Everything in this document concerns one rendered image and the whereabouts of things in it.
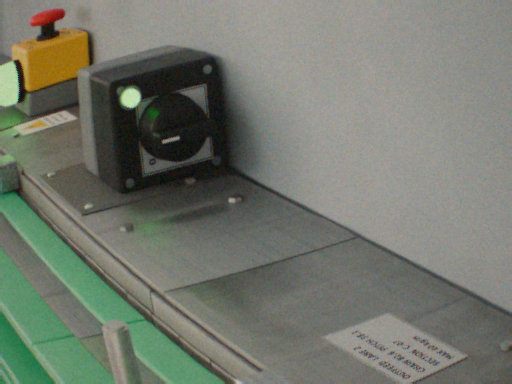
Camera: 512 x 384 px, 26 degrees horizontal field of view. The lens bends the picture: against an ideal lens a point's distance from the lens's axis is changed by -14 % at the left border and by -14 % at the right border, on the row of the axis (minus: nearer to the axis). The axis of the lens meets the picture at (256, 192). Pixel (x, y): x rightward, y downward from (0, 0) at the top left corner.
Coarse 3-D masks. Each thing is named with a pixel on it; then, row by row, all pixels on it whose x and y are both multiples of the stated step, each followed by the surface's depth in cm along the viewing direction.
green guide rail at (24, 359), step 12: (0, 312) 87; (0, 324) 85; (0, 336) 83; (12, 336) 83; (0, 348) 80; (12, 348) 81; (24, 348) 81; (0, 360) 80; (12, 360) 78; (24, 360) 78; (36, 360) 79; (12, 372) 76; (24, 372) 76; (36, 372) 77
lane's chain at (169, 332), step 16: (16, 192) 95; (32, 208) 90; (48, 224) 86; (64, 240) 82; (80, 256) 79; (96, 272) 76; (112, 288) 74; (160, 320) 67; (176, 336) 65; (192, 352) 64; (208, 368) 62
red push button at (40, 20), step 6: (42, 12) 108; (48, 12) 107; (54, 12) 107; (60, 12) 107; (36, 18) 107; (42, 18) 106; (48, 18) 106; (54, 18) 107; (60, 18) 107; (30, 24) 107; (36, 24) 107; (42, 24) 107; (48, 24) 108; (54, 24) 109; (42, 30) 108; (48, 30) 108; (54, 30) 109
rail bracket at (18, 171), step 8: (0, 160) 92; (8, 160) 92; (0, 168) 91; (8, 168) 92; (16, 168) 92; (0, 176) 91; (8, 176) 92; (16, 176) 92; (0, 184) 92; (8, 184) 92; (16, 184) 92
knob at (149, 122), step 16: (160, 96) 81; (176, 96) 81; (144, 112) 81; (160, 112) 80; (176, 112) 80; (192, 112) 81; (144, 128) 81; (160, 128) 80; (176, 128) 80; (192, 128) 80; (208, 128) 80; (144, 144) 81; (160, 144) 79; (176, 144) 79; (192, 144) 81; (176, 160) 81
